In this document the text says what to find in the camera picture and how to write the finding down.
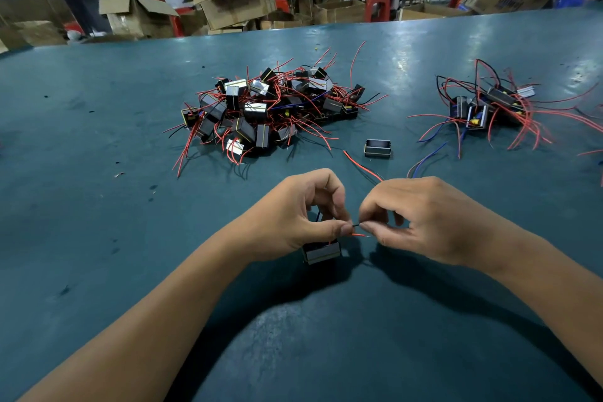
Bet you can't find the person's left hand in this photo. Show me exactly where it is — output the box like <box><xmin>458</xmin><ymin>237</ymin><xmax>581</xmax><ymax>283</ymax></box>
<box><xmin>234</xmin><ymin>168</ymin><xmax>354</xmax><ymax>264</ymax></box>

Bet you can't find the person's right hand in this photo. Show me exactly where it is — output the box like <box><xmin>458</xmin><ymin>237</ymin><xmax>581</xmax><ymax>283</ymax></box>
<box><xmin>358</xmin><ymin>176</ymin><xmax>503</xmax><ymax>271</ymax></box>

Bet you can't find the black transformer with thin leads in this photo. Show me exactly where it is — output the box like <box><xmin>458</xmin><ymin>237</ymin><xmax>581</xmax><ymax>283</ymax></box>
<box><xmin>301</xmin><ymin>211</ymin><xmax>370</xmax><ymax>266</ymax></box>

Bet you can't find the red and black wire pair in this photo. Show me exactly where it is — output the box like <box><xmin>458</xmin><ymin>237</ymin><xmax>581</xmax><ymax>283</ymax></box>
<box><xmin>342</xmin><ymin>150</ymin><xmax>384</xmax><ymax>182</ymax></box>

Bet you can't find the person's left forearm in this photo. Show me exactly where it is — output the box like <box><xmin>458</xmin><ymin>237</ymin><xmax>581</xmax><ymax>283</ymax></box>
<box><xmin>18</xmin><ymin>223</ymin><xmax>257</xmax><ymax>402</ymax></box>

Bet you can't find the person's right forearm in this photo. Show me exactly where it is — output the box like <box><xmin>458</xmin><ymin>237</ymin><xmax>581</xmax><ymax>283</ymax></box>
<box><xmin>481</xmin><ymin>220</ymin><xmax>603</xmax><ymax>386</ymax></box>

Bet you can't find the bare black transformer core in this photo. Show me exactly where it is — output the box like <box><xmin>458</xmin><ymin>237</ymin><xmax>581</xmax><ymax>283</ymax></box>
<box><xmin>364</xmin><ymin>138</ymin><xmax>393</xmax><ymax>159</ymax></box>

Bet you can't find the low open cardboard box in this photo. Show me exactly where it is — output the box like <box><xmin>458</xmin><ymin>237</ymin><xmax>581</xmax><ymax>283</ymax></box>
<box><xmin>313</xmin><ymin>0</ymin><xmax>367</xmax><ymax>25</ymax></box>

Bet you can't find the flat brown cardboard box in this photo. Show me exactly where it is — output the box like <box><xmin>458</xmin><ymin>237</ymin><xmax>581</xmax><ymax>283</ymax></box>
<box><xmin>397</xmin><ymin>3</ymin><xmax>473</xmax><ymax>22</ymax></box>

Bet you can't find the open cardboard box with flaps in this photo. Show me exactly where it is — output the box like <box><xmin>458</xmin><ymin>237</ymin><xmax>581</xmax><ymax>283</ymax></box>
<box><xmin>98</xmin><ymin>0</ymin><xmax>181</xmax><ymax>40</ymax></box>

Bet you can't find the dim brown cardboard box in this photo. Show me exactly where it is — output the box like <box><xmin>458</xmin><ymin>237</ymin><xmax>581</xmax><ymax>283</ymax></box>
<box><xmin>0</xmin><ymin>20</ymin><xmax>68</xmax><ymax>53</ymax></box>

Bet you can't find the blue wire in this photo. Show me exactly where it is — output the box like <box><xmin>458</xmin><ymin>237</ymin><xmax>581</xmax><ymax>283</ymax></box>
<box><xmin>406</xmin><ymin>142</ymin><xmax>448</xmax><ymax>179</ymax></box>

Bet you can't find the large pile of wired transformers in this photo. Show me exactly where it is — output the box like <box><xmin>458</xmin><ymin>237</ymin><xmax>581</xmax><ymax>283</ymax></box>
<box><xmin>162</xmin><ymin>41</ymin><xmax>390</xmax><ymax>179</ymax></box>

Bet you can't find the small pile of wired transformers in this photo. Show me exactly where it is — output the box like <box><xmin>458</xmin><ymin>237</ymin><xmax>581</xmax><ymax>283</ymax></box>
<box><xmin>406</xmin><ymin>59</ymin><xmax>603</xmax><ymax>160</ymax></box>

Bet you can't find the loose red wire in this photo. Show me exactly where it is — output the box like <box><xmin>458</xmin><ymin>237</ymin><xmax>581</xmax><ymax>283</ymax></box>
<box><xmin>577</xmin><ymin>148</ymin><xmax>603</xmax><ymax>188</ymax></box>

